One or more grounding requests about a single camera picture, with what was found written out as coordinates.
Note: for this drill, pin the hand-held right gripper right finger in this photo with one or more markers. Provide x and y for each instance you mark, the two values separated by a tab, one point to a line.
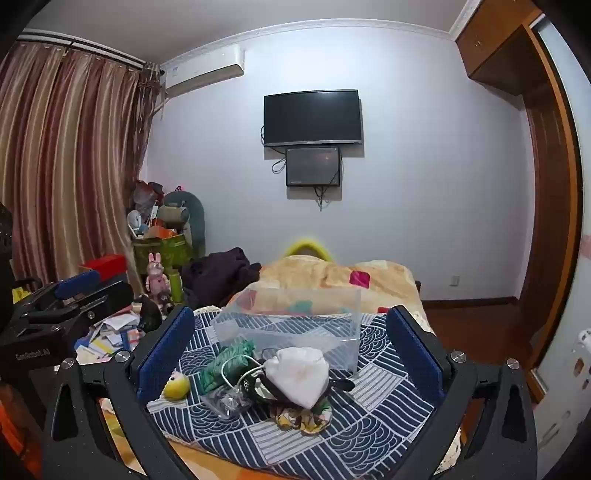
412	357

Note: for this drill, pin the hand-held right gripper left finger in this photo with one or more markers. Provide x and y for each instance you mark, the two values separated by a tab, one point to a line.
165	357

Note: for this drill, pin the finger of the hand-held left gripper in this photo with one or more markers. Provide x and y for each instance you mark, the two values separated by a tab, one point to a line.
76	283
107	295

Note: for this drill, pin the red box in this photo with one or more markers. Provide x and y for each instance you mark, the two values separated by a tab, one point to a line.
102	265

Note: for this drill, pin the yellow plush toy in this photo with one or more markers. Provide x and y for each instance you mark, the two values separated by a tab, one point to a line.
177	386

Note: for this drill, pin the pile of papers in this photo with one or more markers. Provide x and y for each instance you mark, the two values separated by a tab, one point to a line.
108	337

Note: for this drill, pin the pink rabbit toy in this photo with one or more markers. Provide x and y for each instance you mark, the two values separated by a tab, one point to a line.
158	279

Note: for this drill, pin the green knitted cloth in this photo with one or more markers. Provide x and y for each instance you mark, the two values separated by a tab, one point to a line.
227	364

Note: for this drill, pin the green cylinder tin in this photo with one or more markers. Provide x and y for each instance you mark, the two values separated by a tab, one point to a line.
175	288

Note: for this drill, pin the green cardboard box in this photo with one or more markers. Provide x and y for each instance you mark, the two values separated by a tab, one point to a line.
168	251

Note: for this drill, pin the clear plastic bag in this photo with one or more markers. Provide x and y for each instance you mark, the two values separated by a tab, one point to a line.
227	404

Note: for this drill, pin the small white toy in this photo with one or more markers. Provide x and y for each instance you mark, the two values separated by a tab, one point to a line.
134	222

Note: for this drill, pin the dark purple clothing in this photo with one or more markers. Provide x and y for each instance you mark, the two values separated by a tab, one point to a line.
217	274

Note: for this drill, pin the orange patterned sheet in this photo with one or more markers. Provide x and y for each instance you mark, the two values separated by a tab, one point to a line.
138	452

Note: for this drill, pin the grey green plush pillow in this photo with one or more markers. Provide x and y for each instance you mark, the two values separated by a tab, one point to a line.
196	217

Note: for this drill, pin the clear plastic box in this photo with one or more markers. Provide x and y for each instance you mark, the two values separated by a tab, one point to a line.
295	330

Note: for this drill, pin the striped brown curtain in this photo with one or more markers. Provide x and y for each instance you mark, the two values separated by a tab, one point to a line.
69	161

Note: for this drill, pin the floral fabric scrunchie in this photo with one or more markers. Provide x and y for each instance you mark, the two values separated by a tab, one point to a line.
302	421

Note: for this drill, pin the yellow fleece blanket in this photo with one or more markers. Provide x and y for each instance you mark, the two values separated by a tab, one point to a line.
295	274

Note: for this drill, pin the yellow chair back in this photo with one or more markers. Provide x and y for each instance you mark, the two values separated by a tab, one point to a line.
304	245

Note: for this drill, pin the white sliding door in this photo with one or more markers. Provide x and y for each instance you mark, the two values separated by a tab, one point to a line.
570	258

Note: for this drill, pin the small black monitor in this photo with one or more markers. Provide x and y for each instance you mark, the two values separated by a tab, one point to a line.
313	166

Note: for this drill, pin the white air conditioner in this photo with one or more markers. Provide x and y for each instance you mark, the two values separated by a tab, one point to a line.
203	74

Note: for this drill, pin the white curtain rail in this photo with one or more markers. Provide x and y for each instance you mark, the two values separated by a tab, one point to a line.
92	46

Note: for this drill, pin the black wall television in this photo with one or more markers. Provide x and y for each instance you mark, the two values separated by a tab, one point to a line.
312	117

